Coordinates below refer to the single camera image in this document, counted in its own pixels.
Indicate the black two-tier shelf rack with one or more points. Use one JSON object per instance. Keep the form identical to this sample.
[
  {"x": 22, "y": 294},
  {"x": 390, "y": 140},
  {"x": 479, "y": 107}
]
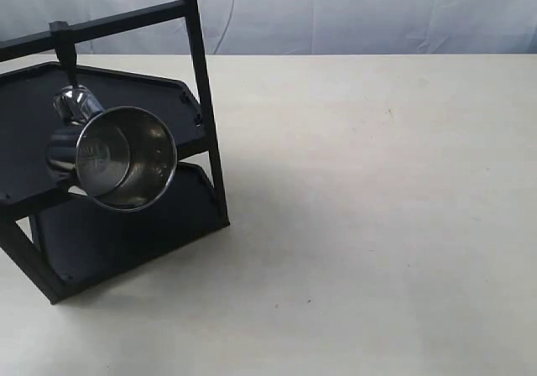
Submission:
[{"x": 64, "y": 243}]

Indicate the stainless steel mug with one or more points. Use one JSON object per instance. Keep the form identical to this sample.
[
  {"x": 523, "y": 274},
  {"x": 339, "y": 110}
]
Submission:
[{"x": 122, "y": 158}]

